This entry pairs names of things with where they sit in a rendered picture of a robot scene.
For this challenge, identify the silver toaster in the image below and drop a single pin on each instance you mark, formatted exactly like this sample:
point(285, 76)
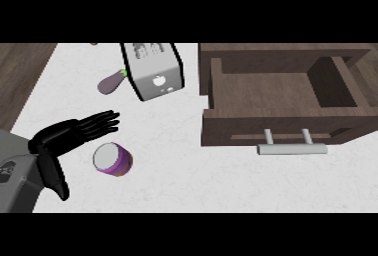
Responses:
point(155, 71)

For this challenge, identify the brown wooden cabinet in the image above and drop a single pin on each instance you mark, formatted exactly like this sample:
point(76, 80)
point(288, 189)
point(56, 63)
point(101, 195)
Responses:
point(295, 53)

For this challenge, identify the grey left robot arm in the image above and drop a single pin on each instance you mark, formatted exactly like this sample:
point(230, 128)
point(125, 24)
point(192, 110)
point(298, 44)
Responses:
point(14, 173)

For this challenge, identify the brown wooden drawer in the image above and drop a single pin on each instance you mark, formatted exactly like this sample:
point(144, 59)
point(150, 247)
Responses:
point(280, 100)

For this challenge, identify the purple can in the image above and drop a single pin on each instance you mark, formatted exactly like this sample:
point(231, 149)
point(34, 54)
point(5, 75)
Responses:
point(112, 159)

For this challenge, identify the purple eggplant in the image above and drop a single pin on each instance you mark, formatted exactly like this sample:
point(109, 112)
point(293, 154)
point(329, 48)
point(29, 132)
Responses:
point(109, 83)

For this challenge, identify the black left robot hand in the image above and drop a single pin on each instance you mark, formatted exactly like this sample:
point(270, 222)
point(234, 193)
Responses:
point(59, 136)

